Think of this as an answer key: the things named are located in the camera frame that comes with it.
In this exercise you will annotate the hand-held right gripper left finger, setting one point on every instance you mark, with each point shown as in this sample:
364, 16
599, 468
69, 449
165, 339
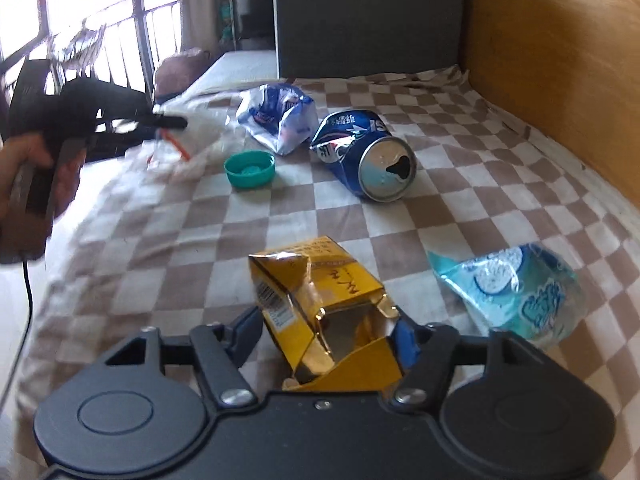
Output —
246, 332

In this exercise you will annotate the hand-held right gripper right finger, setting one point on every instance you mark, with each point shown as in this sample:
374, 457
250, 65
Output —
406, 347

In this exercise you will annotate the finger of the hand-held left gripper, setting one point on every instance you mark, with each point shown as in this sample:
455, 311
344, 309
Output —
150, 117
115, 142

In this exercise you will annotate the clear plastic bag red strip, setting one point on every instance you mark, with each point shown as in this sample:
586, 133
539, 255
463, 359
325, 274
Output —
200, 130

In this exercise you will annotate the yellow carton box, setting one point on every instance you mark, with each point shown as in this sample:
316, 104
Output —
320, 280

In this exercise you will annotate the blue white plastic packet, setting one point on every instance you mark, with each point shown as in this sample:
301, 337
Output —
280, 120

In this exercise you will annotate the crushed blue soda can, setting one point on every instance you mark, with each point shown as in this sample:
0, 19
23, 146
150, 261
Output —
350, 145

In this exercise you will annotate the person's left hand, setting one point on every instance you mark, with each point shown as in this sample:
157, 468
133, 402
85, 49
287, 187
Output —
25, 150

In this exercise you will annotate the pink fabric bundle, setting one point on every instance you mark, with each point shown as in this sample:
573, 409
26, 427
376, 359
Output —
180, 67

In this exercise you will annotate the hanging net basket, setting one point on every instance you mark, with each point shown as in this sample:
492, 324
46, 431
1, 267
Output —
80, 47

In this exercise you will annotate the black balcony railing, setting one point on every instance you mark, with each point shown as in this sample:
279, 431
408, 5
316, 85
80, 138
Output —
160, 4

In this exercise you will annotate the teal bottle cap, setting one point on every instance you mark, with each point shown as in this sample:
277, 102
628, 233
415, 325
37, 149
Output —
250, 172

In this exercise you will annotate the light blue plastic wrapper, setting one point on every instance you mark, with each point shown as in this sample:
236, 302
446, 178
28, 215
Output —
515, 295

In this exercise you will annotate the grey curtain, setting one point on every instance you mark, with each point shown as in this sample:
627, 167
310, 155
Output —
200, 5

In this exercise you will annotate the brown white checkered blanket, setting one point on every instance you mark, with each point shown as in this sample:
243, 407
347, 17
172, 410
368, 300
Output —
450, 210

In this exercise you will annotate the black shelf rack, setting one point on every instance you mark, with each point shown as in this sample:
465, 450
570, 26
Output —
250, 5

